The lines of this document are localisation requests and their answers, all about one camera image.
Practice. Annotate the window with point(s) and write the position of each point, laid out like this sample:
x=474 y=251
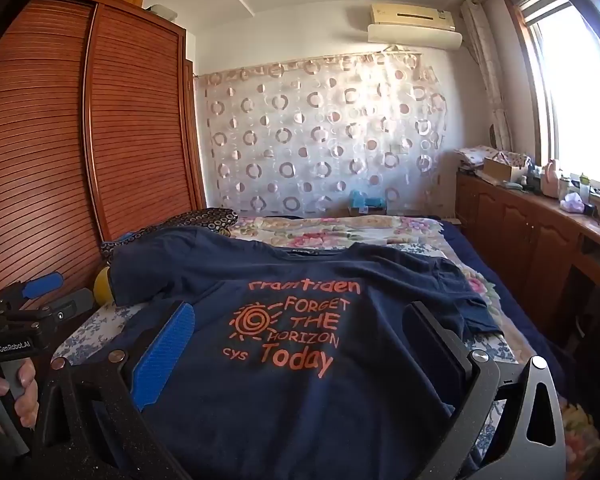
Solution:
x=570 y=85

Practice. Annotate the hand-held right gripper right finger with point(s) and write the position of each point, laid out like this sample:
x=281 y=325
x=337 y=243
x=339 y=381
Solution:
x=442 y=342

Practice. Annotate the white box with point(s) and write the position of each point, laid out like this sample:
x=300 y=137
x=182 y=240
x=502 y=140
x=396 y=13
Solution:
x=161 y=10

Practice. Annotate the navy printed t-shirt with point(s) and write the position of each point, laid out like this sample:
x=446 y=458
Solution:
x=280 y=410

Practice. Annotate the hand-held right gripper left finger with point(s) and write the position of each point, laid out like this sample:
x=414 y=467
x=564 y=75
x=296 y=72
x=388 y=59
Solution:
x=162 y=355

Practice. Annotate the floral quilt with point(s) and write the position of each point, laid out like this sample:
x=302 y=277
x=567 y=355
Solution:
x=330 y=232

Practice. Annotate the lavender plastic bag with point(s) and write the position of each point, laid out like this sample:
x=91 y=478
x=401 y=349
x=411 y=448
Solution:
x=574 y=205

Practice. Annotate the long wooden cabinet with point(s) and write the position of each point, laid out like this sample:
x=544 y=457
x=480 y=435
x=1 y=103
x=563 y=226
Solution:
x=520 y=230

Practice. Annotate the open cardboard box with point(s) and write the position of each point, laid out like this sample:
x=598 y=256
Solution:
x=500 y=170

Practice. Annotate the person's left hand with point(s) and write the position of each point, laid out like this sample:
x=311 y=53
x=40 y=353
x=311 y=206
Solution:
x=27 y=397

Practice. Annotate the white jar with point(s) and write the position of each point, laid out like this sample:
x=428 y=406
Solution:
x=565 y=187

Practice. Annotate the circle-patterned sheer curtain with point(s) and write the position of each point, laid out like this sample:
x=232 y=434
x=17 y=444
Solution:
x=305 y=135

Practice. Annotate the wooden slatted wardrobe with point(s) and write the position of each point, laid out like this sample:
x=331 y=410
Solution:
x=130 y=110

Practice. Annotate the white air conditioner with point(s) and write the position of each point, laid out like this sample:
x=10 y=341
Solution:
x=415 y=35

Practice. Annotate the teal plastic bag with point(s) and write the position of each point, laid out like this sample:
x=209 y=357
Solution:
x=367 y=200

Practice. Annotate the navy blanket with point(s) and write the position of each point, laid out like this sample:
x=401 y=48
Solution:
x=480 y=250

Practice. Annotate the yellow plush toy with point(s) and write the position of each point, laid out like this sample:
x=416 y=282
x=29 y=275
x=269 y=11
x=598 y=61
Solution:
x=102 y=287

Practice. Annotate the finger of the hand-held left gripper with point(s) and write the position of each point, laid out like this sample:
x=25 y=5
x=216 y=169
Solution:
x=42 y=284
x=72 y=305

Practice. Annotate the folded floral cloth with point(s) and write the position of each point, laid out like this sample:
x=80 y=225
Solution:
x=475 y=155

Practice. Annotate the white plastic jug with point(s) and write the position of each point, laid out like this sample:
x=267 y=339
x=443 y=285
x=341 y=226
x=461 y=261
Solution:
x=550 y=180

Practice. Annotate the pale window curtain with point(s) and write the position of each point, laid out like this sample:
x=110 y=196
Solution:
x=485 y=60

